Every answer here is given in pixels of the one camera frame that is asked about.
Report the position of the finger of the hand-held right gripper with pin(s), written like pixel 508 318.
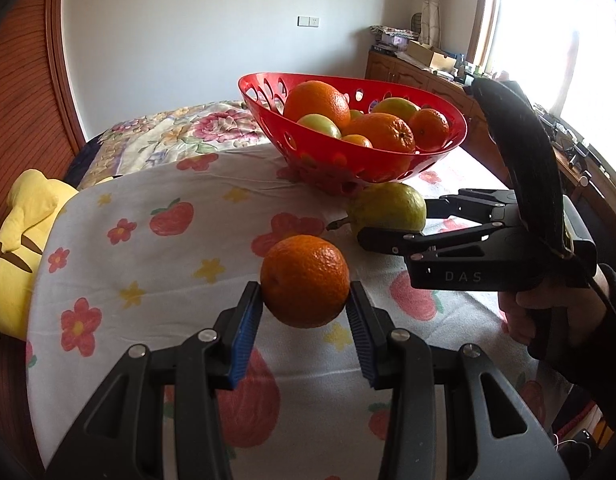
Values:
pixel 478 205
pixel 418 242

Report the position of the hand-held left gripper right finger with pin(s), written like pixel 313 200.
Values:
pixel 363 345

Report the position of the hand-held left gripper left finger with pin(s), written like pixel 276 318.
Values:
pixel 243 340

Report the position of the large pear with stem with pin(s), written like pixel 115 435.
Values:
pixel 388 205

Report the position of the red perforated plastic basket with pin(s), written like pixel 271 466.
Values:
pixel 388 167

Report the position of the large orange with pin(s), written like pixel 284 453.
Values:
pixel 318 102
pixel 304 280
pixel 383 132

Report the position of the medium mandarin orange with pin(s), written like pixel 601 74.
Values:
pixel 430 127

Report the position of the small mandarin orange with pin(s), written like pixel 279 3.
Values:
pixel 357 140

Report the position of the yellow-green pear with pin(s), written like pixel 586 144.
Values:
pixel 395 107

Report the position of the green apple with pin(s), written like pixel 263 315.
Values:
pixel 318 124

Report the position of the person's right forearm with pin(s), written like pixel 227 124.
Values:
pixel 615 360

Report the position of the person's right hand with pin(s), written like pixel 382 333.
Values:
pixel 583 310

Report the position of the assorted small cabinet-top items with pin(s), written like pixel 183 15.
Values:
pixel 578 150

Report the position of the window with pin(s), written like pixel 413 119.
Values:
pixel 563 35

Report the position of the small green fruit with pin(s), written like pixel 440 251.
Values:
pixel 356 114

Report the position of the cardboard box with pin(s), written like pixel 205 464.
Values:
pixel 428 57

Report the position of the wooden cabinet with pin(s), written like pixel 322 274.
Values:
pixel 388 67

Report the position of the patterned folded cloth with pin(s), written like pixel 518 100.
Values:
pixel 393 35

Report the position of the patterned curtain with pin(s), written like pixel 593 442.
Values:
pixel 430 0

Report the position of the floral quilt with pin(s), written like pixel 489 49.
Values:
pixel 188 130

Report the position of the yellow plush toy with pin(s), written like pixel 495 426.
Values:
pixel 18 260

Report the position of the dark blue blanket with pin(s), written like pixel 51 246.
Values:
pixel 80 160

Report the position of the white wall switch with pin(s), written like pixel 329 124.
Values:
pixel 308 21

